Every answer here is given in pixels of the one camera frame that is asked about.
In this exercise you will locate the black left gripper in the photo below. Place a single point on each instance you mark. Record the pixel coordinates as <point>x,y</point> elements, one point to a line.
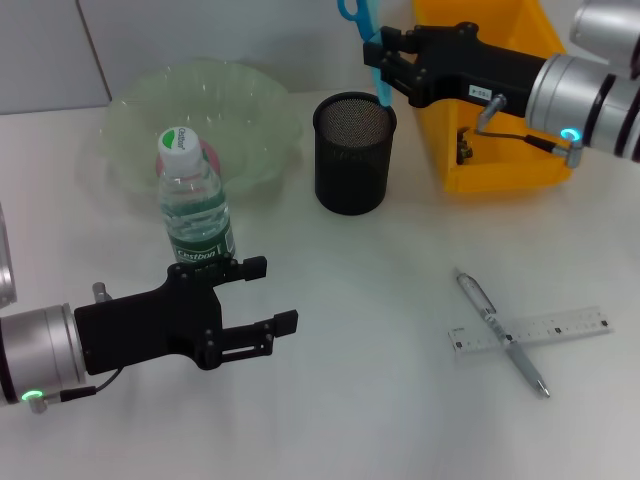
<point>150,330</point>

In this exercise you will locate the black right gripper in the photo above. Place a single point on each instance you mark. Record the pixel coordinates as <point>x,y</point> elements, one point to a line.
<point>470,65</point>

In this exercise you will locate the blue scissors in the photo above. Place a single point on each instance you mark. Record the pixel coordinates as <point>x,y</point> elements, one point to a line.
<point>385,95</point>

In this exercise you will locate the clear green-label water bottle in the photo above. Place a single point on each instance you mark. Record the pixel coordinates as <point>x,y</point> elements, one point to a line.
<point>192,200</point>

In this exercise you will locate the green plastic wrapper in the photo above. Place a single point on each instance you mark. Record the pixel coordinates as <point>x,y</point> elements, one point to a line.
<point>465,147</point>

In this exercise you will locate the pink toy peach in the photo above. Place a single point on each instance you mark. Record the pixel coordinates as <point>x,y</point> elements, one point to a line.
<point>214,157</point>

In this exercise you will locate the black mesh pen holder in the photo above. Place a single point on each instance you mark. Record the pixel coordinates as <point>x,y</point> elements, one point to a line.
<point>352,170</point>

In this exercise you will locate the pale green glass fruit bowl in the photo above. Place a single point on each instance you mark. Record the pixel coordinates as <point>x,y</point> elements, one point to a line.
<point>250,110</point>

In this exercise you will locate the silver clear ballpoint pen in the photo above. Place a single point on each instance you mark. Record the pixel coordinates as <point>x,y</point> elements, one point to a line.
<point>525,367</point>

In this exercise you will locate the transparent plastic ruler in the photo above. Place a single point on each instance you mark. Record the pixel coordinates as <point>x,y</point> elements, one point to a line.
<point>575,322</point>

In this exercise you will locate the yellow plastic storage bin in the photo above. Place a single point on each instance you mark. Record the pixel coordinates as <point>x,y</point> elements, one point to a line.
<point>500,170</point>

